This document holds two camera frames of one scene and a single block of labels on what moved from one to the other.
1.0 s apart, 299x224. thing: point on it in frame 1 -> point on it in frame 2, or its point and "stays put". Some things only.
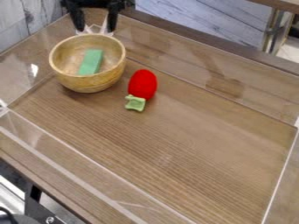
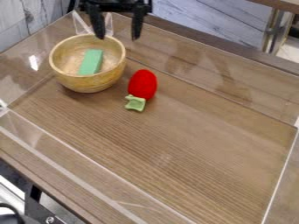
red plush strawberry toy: (142, 88) stays put
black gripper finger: (112, 18) -> (139, 9)
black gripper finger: (79, 17) -> (96, 7)
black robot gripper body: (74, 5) -> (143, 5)
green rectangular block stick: (90, 61) stays put
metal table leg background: (278, 30) stays put
